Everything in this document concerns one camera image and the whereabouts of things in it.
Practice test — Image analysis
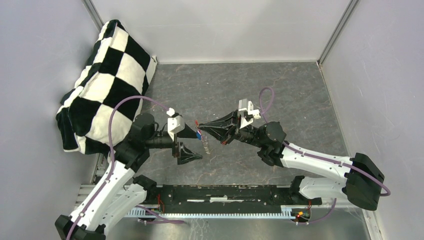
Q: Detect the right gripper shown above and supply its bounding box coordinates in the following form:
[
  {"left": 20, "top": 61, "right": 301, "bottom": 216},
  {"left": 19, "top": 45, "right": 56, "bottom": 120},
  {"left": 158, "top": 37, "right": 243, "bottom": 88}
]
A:
[{"left": 198, "top": 110, "right": 265, "bottom": 149}]

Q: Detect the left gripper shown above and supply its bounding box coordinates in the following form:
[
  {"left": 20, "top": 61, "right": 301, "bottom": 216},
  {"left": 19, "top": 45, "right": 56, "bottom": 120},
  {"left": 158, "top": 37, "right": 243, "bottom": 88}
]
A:
[{"left": 145, "top": 122, "right": 203, "bottom": 164}]

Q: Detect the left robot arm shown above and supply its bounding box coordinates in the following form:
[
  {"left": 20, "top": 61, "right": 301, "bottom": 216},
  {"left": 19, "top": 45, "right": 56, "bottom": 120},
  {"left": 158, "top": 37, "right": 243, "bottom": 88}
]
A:
[{"left": 55, "top": 113, "right": 202, "bottom": 240}]

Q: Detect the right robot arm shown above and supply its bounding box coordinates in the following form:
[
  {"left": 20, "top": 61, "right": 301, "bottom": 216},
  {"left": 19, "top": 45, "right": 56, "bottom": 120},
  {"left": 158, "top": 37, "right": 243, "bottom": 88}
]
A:
[{"left": 197, "top": 111, "right": 390, "bottom": 211}]

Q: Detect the left electronics board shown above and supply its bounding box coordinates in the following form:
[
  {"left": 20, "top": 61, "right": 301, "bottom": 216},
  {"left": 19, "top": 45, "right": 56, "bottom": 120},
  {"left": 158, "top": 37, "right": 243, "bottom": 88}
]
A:
[{"left": 140, "top": 194, "right": 165, "bottom": 222}]

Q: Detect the electronics board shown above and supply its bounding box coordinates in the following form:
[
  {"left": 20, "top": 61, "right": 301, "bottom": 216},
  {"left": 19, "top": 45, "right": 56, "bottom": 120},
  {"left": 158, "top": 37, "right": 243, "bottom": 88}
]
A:
[
  {"left": 292, "top": 200, "right": 312, "bottom": 225},
  {"left": 140, "top": 194, "right": 165, "bottom": 222}
]

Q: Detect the black white checkered pillow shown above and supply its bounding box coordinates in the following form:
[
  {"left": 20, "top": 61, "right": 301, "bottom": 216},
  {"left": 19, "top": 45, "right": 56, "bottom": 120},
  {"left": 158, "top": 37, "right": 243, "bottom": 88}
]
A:
[{"left": 55, "top": 19, "right": 158, "bottom": 155}]

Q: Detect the right electronics board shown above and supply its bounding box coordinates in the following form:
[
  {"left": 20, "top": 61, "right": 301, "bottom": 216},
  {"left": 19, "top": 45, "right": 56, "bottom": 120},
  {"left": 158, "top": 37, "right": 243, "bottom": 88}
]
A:
[{"left": 292, "top": 200, "right": 312, "bottom": 225}]

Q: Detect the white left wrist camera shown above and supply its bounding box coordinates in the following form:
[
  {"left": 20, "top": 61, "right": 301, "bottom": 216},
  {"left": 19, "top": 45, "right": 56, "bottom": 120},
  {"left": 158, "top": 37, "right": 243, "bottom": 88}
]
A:
[{"left": 166, "top": 107, "right": 185, "bottom": 138}]

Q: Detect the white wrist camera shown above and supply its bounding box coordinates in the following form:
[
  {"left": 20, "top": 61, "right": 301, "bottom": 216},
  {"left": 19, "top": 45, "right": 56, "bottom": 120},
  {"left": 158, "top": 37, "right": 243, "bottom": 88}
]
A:
[
  {"left": 166, "top": 107, "right": 185, "bottom": 138},
  {"left": 237, "top": 98, "right": 261, "bottom": 129}
]

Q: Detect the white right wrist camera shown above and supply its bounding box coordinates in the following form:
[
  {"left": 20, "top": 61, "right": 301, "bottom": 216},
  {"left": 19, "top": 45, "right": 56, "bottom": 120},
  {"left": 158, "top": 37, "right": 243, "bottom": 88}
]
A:
[{"left": 237, "top": 98, "right": 261, "bottom": 129}]

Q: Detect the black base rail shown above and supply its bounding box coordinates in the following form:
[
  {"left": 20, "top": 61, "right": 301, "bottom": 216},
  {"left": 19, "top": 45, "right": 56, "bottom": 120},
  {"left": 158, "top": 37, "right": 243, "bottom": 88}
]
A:
[{"left": 143, "top": 185, "right": 323, "bottom": 214}]

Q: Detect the white toothed cable duct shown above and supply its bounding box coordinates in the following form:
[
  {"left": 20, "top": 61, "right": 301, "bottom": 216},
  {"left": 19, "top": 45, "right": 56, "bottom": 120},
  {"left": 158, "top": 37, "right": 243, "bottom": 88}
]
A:
[{"left": 124, "top": 207, "right": 296, "bottom": 220}]

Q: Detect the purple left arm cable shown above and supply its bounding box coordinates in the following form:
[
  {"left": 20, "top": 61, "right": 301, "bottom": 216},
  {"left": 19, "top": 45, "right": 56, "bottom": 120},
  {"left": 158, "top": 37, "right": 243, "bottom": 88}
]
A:
[{"left": 65, "top": 95, "right": 170, "bottom": 240}]

